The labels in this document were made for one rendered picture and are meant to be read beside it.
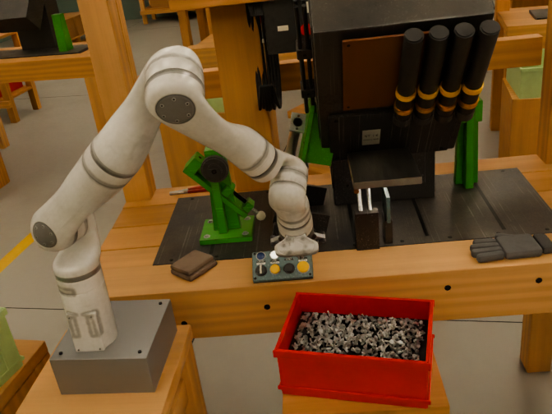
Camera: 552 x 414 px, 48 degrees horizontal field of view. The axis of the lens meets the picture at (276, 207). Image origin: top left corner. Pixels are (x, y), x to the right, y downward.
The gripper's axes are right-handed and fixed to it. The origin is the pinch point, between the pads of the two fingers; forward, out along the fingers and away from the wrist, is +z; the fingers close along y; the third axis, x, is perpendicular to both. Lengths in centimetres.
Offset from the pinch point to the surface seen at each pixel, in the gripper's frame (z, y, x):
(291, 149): 15.6, 1.4, -39.1
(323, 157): 6.0, -7.4, -29.4
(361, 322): 4.6, -12.5, 16.5
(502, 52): 22, -66, -73
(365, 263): 14.1, -15.8, -1.8
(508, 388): 115, -71, 11
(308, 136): -0.1, -4.0, -32.1
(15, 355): 10, 71, 17
